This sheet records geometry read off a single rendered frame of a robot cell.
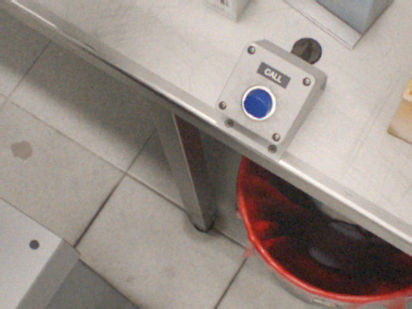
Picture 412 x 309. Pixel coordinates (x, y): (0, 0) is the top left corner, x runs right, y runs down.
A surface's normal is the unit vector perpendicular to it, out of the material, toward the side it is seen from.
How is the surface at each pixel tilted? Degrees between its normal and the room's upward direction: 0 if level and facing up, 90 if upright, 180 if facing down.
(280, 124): 30
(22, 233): 3
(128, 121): 0
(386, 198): 0
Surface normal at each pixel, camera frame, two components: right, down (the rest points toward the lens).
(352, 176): -0.06, -0.28
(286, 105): -0.32, 0.16
